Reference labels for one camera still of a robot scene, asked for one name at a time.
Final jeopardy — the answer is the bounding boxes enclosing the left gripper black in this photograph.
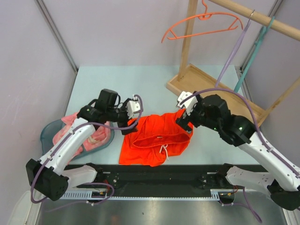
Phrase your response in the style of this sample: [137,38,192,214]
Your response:
[106,98,138,135]

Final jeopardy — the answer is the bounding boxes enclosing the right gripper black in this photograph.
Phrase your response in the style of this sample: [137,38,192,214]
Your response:
[175,90,220,134]

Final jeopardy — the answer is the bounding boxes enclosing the orange shorts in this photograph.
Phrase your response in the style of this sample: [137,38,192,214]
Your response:
[119,110,193,167]

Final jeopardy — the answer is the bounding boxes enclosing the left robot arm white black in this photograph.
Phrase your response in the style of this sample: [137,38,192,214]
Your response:
[25,89,143,203]

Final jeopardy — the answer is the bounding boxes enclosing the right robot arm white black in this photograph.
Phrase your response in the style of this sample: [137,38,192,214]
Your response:
[176,91,300,210]

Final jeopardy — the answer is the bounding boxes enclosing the purple plastic hanger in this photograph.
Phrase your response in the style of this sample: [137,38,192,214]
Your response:
[215,21,251,87]

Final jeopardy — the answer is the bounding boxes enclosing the orange plastic hanger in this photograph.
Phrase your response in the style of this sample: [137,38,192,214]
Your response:
[161,0,245,43]

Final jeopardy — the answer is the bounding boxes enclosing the teal plastic hanger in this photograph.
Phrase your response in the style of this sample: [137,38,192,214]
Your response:
[234,16,275,92]

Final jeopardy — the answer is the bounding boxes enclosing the pink garment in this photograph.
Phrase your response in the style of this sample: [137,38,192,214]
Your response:
[52,112,114,159]

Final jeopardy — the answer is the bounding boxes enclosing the wooden clothes rack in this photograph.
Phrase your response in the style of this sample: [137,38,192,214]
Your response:
[166,0,300,126]

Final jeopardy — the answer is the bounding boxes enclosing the teal plastic basket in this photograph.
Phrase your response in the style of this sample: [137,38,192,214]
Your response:
[40,119,112,160]

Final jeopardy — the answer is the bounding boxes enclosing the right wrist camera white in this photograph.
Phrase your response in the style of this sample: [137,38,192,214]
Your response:
[176,91,198,116]

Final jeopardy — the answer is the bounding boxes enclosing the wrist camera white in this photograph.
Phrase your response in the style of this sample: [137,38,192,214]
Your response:
[124,94,143,119]
[176,91,198,116]

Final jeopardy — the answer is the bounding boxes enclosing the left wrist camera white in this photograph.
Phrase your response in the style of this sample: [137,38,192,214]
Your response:
[124,94,143,119]

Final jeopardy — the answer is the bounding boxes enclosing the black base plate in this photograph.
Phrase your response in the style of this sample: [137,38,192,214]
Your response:
[79,165,242,198]

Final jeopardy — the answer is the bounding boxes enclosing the aluminium frame rail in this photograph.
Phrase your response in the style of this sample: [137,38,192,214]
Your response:
[242,172,288,192]

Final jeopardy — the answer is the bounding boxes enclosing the white slotted cable duct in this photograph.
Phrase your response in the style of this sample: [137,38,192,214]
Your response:
[60,190,220,201]

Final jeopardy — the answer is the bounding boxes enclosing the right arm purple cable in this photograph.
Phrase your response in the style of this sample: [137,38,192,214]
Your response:
[180,88,300,223]

